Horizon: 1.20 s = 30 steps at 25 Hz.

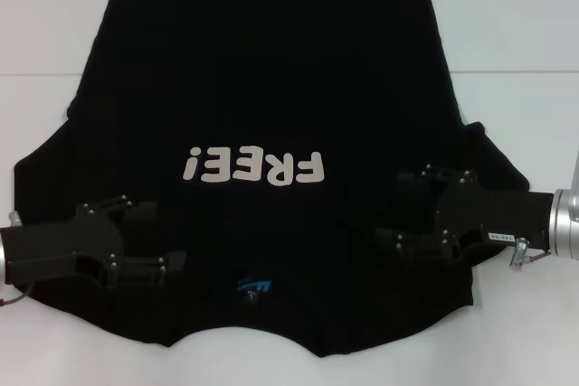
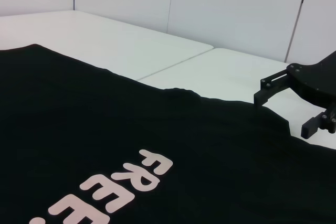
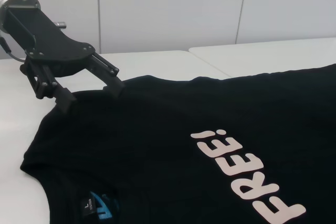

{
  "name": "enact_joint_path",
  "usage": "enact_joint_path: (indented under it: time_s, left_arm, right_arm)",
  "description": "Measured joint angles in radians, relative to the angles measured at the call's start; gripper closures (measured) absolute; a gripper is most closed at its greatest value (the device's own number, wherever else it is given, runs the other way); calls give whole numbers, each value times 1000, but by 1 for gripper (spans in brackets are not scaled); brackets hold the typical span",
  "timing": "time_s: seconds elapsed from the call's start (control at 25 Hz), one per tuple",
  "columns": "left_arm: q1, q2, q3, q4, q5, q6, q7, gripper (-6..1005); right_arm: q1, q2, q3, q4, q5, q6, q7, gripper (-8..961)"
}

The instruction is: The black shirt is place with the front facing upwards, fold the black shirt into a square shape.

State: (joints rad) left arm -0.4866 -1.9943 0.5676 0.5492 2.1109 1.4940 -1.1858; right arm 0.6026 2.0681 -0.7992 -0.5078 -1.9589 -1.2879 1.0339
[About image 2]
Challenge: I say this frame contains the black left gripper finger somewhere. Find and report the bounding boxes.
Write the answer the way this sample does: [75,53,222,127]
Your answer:
[253,68,291,109]
[300,103,336,140]

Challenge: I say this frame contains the black shirt with FREE print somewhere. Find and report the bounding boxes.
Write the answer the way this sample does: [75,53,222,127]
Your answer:
[0,43,336,224]

